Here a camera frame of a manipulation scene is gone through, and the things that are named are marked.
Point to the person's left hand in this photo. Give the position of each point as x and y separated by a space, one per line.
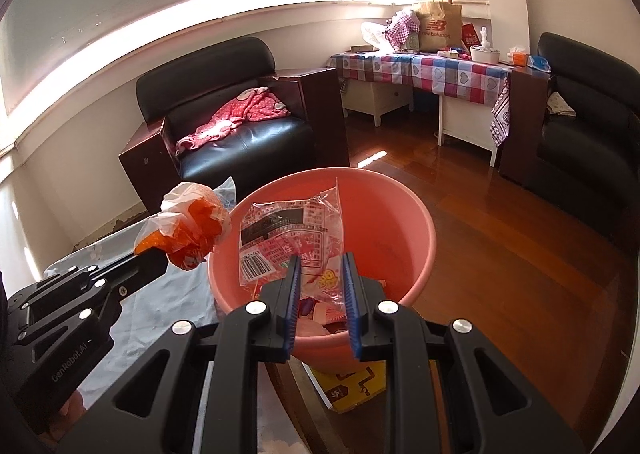
75 404

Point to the white plastic bag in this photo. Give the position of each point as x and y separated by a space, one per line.
372 36

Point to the flat brown box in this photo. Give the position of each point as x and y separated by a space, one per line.
365 49

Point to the white figurine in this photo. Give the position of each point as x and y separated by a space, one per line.
485 37

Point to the yellow cardboard box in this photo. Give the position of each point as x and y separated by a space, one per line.
350 389

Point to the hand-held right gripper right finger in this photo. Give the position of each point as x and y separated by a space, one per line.
352 304

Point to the clear printed snack bag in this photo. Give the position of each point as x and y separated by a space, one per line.
290 244

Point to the white drawer cabinet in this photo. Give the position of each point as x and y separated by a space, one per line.
380 99

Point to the orange tissue box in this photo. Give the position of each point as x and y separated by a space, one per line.
518 57

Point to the brown paper bag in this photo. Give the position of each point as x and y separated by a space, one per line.
440 29

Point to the beige cloth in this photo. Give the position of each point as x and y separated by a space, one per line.
560 104

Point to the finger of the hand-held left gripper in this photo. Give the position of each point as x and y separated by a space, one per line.
145 261

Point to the pink plastic basin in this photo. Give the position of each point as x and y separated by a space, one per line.
395 234

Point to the clear blue plastic bag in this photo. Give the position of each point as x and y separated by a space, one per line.
226 194

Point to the white tissue container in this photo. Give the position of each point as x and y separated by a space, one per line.
485 55

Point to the black leather armchair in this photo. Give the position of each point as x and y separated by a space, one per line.
590 159
260 139

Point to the checkered cloth covered table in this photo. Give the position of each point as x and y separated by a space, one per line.
450 74

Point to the white table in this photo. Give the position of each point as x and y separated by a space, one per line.
465 119

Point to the pink patterned blanket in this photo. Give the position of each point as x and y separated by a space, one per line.
255 106

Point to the orange plastic bag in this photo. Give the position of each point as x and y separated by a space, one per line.
195 229

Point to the white cloth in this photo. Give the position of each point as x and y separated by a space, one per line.
150 304

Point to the red card box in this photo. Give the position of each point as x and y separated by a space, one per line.
470 36

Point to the blue plastic item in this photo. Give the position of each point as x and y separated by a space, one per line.
540 63

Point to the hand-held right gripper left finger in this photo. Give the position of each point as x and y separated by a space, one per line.
290 304

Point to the red checkered cloth bag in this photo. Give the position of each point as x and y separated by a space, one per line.
402 26

